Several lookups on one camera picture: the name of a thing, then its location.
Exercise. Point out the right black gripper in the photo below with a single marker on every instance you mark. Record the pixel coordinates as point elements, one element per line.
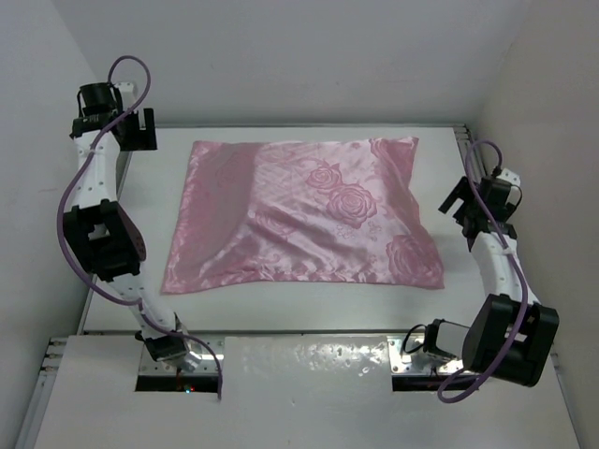
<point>462,192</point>

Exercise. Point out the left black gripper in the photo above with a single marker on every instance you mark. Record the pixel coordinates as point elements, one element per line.
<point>142,139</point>

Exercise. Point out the pink satin pillowcase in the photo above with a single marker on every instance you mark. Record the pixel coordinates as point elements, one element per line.
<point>301,212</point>

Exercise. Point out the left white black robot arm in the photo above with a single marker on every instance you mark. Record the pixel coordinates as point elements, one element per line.
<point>94,228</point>

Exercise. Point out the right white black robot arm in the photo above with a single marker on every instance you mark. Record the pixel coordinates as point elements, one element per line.
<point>491,241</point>

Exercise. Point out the white foam front board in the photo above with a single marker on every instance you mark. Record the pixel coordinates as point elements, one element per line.
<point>289,392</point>

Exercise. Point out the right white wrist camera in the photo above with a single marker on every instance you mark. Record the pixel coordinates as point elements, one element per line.
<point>510,177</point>

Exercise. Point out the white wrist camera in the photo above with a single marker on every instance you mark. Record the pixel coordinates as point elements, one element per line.
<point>128,91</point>
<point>510,177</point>

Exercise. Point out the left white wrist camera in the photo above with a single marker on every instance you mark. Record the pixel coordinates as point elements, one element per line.
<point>128,91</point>

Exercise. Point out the right aluminium frame rail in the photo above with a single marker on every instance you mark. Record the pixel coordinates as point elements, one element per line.
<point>464,138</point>

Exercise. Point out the aluminium frame rail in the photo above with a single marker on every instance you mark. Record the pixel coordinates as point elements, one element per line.
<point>40,398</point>
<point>464,138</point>

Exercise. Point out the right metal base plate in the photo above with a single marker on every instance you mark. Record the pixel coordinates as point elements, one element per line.
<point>404,362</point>

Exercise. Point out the metal base plate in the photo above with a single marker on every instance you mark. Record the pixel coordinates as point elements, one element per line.
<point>404,362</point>
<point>198,363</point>

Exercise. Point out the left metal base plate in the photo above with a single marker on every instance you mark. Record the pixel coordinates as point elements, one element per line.
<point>198,363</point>

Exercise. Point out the left aluminium frame rail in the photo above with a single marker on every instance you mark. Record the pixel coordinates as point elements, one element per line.
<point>40,398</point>

